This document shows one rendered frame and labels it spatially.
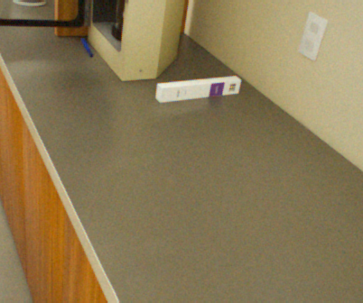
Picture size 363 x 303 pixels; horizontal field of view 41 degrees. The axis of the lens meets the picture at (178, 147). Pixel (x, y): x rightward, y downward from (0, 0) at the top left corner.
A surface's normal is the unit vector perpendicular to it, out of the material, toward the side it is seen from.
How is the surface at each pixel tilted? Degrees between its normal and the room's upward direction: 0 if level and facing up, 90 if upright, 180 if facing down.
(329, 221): 0
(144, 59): 90
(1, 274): 0
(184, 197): 0
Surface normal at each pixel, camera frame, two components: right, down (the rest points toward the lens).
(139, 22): 0.45, 0.53
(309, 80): -0.88, 0.14
